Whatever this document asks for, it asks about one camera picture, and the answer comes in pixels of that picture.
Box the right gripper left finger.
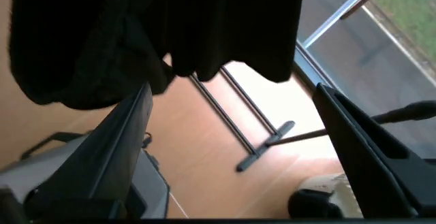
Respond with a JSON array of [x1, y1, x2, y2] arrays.
[[23, 82, 153, 218]]

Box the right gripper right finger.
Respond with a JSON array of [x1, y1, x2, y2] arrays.
[[312, 82, 436, 218]]

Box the black shorts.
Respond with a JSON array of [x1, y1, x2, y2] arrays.
[[8, 0, 307, 111]]

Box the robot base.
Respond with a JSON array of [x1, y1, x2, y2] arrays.
[[0, 131, 170, 220]]

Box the white laundry basket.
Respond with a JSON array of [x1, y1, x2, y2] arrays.
[[296, 172, 364, 219]]

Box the black clothes rack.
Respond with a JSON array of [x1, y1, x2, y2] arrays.
[[188, 65, 436, 173]]

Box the window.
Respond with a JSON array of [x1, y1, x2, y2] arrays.
[[292, 0, 436, 160]]

